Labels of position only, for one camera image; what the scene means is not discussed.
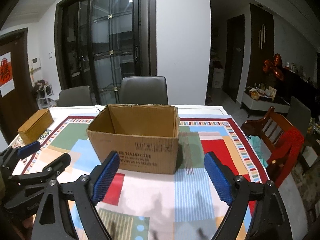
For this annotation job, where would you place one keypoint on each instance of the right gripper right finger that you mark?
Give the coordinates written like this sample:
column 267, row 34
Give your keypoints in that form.
column 269, row 220

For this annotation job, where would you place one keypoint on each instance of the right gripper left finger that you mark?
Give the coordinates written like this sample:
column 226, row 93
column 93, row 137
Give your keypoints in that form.
column 53, row 219

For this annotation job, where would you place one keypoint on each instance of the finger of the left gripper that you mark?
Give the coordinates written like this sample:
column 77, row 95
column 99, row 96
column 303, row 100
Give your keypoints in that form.
column 11, row 156
column 51, row 171

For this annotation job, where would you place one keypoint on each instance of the woven wicker tissue box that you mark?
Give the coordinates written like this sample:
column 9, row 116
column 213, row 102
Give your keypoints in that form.
column 35, row 126

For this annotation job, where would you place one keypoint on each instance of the red fu door poster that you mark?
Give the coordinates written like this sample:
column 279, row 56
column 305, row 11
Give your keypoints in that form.
column 6, row 75

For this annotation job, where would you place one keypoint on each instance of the white shoe rack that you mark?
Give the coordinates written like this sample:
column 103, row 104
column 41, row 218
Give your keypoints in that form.
column 42, row 92

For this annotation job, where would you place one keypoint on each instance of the red wooden chair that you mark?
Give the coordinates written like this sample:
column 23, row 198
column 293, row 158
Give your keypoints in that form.
column 283, row 140

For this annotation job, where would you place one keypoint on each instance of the grey dining chair left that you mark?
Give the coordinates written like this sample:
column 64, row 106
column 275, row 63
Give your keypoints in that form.
column 76, row 96

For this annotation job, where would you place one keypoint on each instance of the grey dining chair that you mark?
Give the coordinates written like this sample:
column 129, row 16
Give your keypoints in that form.
column 143, row 90
column 76, row 96

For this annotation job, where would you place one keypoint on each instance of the colourful patterned tablecloth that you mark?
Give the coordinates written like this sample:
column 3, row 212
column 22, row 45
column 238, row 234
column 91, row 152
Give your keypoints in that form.
column 154, row 195

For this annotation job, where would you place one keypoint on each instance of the brown cardboard box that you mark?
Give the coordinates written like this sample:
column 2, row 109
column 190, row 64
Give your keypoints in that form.
column 145, row 136

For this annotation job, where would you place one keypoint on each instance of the white low cabinet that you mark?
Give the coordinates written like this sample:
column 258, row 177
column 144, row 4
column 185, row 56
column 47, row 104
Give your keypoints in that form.
column 253, row 107

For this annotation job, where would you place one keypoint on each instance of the grey dining chair centre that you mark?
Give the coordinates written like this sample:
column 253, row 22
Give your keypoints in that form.
column 143, row 90

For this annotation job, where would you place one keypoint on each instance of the black glass sliding door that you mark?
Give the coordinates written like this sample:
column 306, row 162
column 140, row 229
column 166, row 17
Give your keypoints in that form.
column 100, row 42

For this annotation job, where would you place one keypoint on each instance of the red balloon decoration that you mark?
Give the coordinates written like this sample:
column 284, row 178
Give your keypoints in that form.
column 274, row 66

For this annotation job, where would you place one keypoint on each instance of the white wall intercom panel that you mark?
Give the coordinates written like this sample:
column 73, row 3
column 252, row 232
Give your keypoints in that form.
column 36, row 63

